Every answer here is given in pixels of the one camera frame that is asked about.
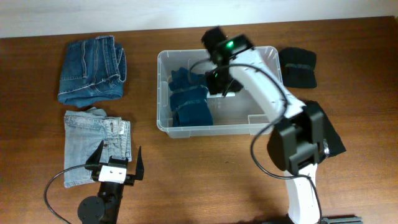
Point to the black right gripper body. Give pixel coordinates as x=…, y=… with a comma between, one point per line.
x=221, y=81

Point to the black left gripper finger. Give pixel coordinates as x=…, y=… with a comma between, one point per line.
x=93, y=161
x=139, y=173

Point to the blue garment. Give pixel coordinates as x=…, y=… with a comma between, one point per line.
x=188, y=100

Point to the small black garment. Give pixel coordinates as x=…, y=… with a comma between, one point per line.
x=298, y=67

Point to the black garment with logo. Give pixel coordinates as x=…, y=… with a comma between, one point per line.
x=331, y=137

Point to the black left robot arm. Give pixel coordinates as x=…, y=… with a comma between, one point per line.
x=103, y=207

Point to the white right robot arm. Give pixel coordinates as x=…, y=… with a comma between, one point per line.
x=296, y=143

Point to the white label in bin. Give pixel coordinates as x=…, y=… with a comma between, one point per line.
x=220, y=95

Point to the light blue folded jeans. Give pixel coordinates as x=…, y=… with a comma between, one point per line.
x=86, y=130

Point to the clear plastic storage bin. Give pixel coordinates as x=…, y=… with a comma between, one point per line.
x=231, y=115

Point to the dark blue folded jeans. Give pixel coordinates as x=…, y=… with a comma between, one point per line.
x=93, y=70

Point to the grey right arm base rail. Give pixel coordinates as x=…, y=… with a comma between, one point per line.
x=342, y=220

